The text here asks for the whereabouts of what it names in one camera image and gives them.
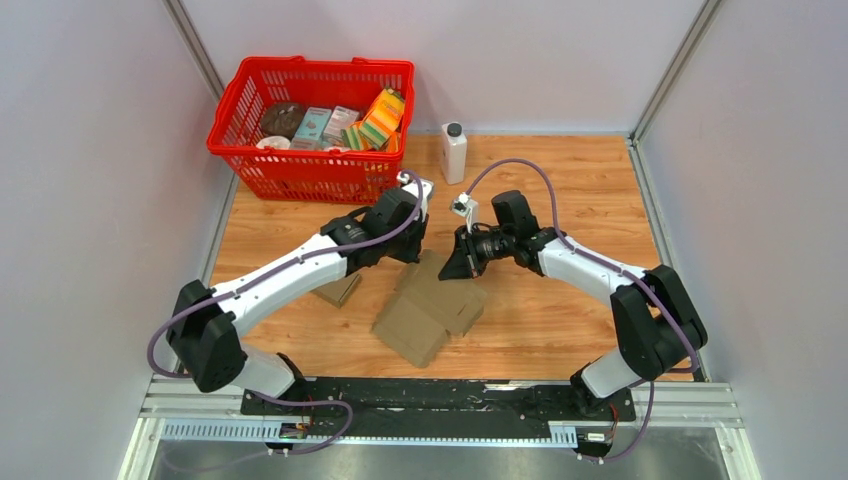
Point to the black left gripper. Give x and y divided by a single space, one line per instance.
411 255

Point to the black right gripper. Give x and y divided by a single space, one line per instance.
459 264

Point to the brown cardboard box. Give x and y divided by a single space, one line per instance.
338 292

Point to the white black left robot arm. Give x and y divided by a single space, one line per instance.
209 323

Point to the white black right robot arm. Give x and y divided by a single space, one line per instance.
655 321

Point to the grey pink snack box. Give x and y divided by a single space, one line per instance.
340 119

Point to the teal snack box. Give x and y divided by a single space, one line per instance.
308 136

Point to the green striped packet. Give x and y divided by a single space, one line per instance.
354 139

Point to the white bottle black cap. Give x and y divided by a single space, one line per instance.
454 152

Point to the red plastic shopping basket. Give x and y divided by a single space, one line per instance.
260 82

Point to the white round lid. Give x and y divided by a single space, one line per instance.
274 142

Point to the brown round bag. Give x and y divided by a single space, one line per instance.
282 119

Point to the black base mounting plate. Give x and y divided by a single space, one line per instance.
438 408

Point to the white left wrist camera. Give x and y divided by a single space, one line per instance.
421 188

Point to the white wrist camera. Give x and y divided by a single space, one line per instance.
421 188
467 208

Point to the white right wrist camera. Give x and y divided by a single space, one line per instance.
467 208

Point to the aluminium frame rail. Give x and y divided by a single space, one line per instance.
698 417

